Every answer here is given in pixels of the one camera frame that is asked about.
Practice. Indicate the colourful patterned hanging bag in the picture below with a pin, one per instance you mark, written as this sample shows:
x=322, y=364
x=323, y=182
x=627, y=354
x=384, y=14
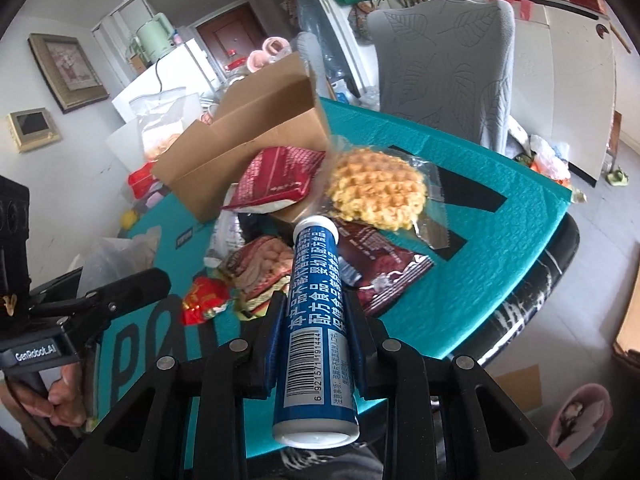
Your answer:
x=358, y=19

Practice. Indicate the blue tablet tube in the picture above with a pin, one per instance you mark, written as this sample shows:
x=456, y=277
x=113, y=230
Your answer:
x=315, y=400

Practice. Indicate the mint green kettle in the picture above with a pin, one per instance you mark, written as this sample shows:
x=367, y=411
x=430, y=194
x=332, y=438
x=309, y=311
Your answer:
x=156, y=37

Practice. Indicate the white refrigerator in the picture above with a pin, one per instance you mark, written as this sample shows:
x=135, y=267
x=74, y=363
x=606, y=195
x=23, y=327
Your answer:
x=187, y=66

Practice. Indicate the gold intercom wall panel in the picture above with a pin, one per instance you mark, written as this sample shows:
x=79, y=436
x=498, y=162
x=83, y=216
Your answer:
x=32, y=129

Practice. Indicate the brown cardboard box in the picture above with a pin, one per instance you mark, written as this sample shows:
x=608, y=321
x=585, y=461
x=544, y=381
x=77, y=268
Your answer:
x=277, y=106

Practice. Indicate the teal bubble mailer mat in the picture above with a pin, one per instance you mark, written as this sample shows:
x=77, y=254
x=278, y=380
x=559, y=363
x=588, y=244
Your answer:
x=435, y=315

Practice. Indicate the person's left hand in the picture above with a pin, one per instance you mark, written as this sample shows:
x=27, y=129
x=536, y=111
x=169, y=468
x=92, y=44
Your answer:
x=63, y=405

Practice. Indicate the beige patterned snack bag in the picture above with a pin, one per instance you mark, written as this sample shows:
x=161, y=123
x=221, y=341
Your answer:
x=255, y=272

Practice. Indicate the silver white snack bag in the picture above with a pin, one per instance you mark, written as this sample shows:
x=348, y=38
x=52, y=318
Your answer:
x=227, y=237

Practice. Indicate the plastic bag of bread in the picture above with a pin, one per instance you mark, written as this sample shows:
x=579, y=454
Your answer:
x=162, y=117

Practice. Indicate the packaged yellow waffle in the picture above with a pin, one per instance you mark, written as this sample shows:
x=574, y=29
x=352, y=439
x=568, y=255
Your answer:
x=386, y=188

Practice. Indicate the framed wall picture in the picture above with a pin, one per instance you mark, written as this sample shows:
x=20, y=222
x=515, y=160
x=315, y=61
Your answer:
x=67, y=71

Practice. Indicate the pink slippers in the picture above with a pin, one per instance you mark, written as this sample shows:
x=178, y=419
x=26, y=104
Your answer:
x=272, y=50

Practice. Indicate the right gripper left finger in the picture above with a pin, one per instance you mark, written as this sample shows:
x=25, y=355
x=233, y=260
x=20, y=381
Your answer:
x=245, y=368

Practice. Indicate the grey leaf pattern chair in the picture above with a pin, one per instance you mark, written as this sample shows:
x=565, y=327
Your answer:
x=448, y=64

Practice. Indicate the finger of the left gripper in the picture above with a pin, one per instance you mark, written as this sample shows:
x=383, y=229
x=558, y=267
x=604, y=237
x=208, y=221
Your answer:
x=127, y=294

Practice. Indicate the brown entrance door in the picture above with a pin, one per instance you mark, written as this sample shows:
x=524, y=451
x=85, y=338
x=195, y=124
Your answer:
x=232, y=36

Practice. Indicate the red foil snack packet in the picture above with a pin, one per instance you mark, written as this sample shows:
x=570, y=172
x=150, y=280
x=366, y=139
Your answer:
x=276, y=178

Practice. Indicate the dark maroon snack bar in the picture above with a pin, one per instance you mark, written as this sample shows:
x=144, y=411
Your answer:
x=375, y=268

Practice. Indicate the small red gold candy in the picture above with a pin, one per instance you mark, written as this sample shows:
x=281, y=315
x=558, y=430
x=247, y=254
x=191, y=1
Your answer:
x=206, y=298

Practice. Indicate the red bag in bin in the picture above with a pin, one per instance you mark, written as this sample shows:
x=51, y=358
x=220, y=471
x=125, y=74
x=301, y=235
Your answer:
x=143, y=181

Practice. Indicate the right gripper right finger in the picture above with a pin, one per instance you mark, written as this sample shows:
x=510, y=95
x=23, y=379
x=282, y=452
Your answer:
x=386, y=368

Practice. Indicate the yellow ball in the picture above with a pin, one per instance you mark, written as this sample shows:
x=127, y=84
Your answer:
x=128, y=219

